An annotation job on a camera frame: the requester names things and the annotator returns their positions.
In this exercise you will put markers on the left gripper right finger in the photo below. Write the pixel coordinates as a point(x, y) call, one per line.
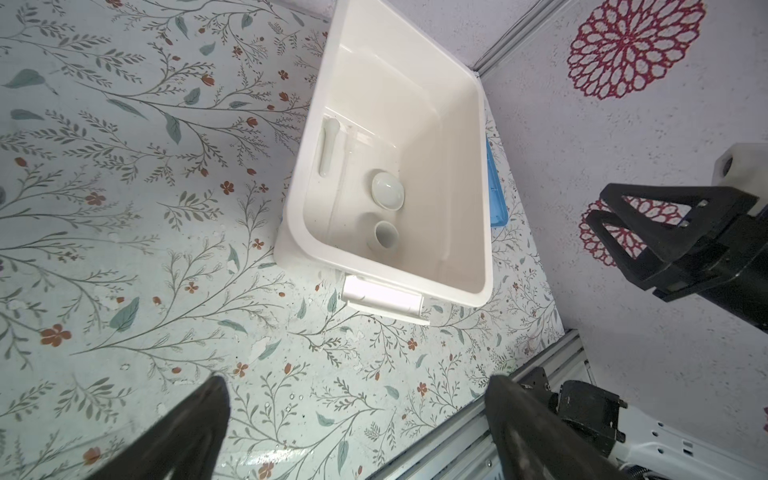
point(531, 441)

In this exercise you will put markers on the blue plastic lid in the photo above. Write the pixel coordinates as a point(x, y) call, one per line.
point(498, 210)

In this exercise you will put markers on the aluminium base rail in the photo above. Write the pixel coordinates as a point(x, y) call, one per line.
point(462, 446)

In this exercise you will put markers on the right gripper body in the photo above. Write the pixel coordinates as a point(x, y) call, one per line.
point(730, 270)

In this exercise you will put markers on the white plastic bin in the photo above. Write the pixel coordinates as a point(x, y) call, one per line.
point(408, 107)

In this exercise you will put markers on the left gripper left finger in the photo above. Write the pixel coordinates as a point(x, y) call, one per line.
point(184, 444)

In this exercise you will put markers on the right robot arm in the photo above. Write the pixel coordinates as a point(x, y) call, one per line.
point(636, 443)

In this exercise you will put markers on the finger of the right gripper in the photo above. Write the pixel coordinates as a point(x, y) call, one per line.
point(648, 269)
point(719, 215)

